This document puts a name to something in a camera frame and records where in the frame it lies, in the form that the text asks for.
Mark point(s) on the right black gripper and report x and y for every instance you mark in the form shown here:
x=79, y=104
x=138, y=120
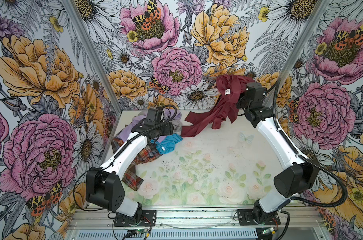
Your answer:
x=238, y=105

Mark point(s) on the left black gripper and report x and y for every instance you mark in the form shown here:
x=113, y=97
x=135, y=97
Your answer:
x=168, y=129

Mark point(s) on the maroon cloth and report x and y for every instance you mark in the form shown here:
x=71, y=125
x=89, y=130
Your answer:
x=230, y=88

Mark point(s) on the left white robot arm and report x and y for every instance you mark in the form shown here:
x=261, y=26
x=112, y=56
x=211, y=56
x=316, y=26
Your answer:
x=103, y=185

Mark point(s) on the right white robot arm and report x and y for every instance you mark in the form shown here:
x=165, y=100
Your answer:
x=297, y=175

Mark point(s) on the lavender cloth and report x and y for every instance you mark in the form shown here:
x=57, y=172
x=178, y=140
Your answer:
x=130, y=127

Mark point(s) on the pale grey cloth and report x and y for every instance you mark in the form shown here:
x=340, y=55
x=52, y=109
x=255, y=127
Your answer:
x=177, y=126

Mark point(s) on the teal cloth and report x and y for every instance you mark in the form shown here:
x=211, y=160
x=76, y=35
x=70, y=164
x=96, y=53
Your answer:
x=167, y=145

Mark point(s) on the plaid flannel cloth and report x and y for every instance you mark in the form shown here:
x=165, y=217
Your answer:
x=146, y=155

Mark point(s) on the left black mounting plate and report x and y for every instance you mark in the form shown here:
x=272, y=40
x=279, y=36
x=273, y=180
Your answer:
x=144, y=218

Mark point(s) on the black mounting plate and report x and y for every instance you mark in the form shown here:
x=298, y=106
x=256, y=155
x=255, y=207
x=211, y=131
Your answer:
x=248, y=217
x=144, y=218

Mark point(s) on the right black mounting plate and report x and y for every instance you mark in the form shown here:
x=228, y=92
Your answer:
x=248, y=217

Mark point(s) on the green circuit board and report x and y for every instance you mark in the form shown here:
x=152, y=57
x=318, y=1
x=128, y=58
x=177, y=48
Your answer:
x=140, y=232

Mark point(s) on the right aluminium corner post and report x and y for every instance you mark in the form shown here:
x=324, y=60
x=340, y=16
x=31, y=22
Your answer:
x=311, y=24

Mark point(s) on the aluminium corner post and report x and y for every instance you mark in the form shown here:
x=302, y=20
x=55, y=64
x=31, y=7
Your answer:
x=82, y=32
x=311, y=24

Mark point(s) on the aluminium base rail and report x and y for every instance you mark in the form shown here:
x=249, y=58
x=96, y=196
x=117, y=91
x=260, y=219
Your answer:
x=202, y=223

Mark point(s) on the left aluminium corner post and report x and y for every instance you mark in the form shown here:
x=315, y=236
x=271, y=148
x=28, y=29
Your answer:
x=82, y=32

